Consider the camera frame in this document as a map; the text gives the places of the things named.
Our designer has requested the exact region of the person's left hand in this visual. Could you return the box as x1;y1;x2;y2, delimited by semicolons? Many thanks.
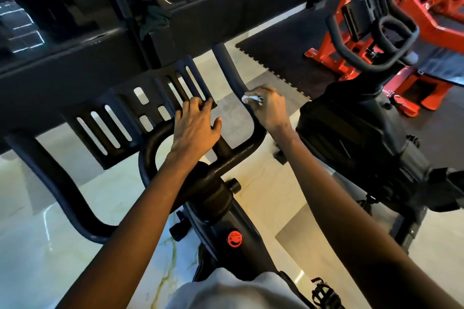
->
168;97;223;170

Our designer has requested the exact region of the person's right hand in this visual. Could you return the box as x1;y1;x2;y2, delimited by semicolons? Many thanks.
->
243;84;297;144

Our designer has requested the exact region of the small white wipe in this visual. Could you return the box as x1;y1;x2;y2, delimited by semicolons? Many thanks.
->
241;91;264;107

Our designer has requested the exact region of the person's right forearm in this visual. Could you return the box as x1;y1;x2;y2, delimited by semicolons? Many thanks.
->
275;131;464;309

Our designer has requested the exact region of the person's left forearm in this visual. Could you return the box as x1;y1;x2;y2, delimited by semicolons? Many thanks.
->
58;153;197;309

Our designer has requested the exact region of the black interlocking foam mat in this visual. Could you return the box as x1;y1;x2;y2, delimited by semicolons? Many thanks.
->
235;0;464;169

